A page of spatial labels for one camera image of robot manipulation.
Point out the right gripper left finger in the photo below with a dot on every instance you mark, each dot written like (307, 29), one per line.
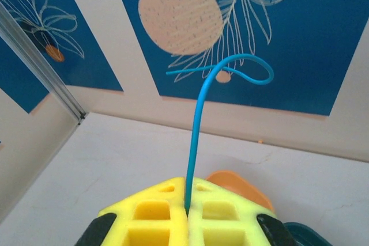
(150, 223)

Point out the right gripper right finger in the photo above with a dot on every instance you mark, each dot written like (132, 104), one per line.
(225, 223)

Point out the orange plastic bin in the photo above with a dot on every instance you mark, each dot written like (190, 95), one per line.
(239, 185)

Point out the teal plastic bin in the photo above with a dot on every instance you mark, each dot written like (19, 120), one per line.
(302, 234)

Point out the aluminium frame post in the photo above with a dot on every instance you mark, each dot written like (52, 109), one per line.
(43, 64)

